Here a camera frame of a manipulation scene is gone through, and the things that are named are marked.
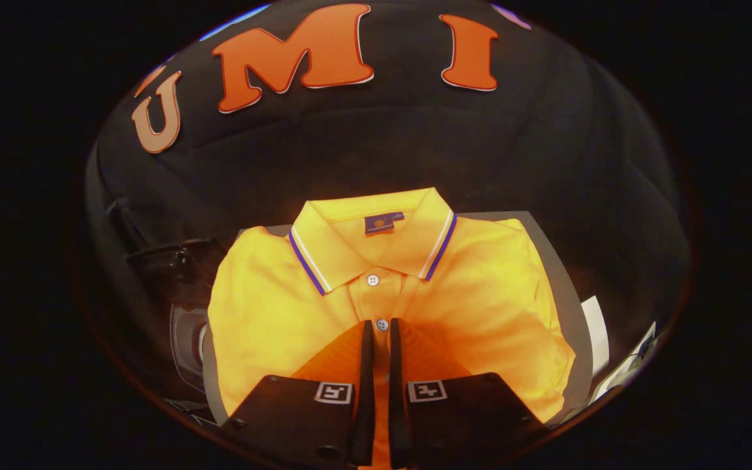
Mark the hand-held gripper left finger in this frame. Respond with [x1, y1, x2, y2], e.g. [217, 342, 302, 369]
[219, 319, 377, 469]

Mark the black backdrop cloth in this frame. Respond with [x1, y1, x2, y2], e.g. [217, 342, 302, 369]
[86, 0, 693, 392]

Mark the yellow polo shirt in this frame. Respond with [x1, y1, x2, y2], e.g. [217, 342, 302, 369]
[208, 187, 576, 470]

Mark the grey washing machine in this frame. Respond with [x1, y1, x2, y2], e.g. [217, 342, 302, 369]
[167, 304, 220, 425]

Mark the white paper sheet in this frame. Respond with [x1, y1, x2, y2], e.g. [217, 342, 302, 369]
[580, 295, 610, 378]

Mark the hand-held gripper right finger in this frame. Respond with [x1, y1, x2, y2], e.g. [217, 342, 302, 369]
[388, 317, 552, 469]

